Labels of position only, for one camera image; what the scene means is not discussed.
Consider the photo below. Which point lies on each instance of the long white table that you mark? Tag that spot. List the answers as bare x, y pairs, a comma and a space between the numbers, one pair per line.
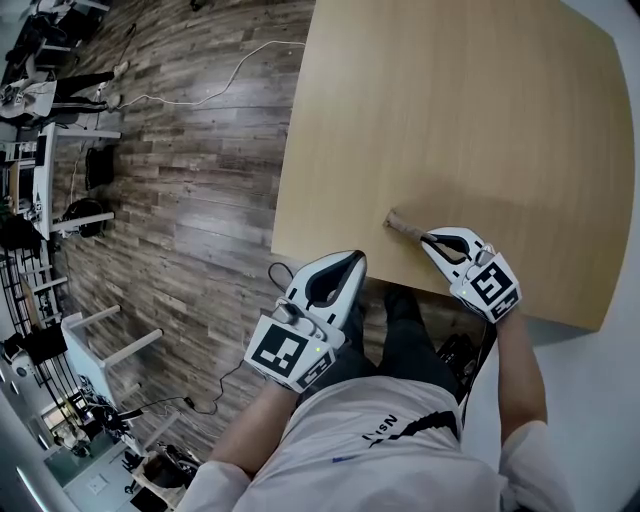
47, 175

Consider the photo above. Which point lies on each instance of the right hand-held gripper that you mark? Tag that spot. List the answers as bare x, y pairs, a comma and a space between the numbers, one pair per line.
492, 287

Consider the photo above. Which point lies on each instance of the person's white shirt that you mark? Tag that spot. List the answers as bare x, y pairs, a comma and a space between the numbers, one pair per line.
380, 450

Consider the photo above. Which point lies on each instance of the person's black trousers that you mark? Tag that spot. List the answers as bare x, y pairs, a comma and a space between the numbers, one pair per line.
410, 345

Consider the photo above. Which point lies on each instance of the small white table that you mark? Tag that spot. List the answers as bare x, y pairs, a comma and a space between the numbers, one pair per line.
85, 345

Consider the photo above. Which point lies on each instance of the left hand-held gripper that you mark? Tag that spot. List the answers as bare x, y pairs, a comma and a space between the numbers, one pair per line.
287, 350

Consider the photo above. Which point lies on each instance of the black box under table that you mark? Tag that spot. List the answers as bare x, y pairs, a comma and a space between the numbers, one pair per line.
457, 357

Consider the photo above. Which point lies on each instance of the round black backpack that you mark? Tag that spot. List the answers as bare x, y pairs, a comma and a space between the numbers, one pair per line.
85, 215

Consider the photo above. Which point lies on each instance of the flat black bag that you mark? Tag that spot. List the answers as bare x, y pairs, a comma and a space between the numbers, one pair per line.
98, 167

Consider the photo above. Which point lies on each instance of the person's left forearm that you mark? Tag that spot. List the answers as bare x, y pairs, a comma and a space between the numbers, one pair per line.
260, 420

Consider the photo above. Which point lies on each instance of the person's right forearm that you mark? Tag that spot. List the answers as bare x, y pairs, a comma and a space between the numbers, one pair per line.
520, 380

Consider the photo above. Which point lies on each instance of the light wooden side table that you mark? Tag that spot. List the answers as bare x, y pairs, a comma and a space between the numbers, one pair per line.
155, 480

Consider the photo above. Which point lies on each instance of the black metal rack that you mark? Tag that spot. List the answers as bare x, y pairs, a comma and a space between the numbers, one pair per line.
25, 295

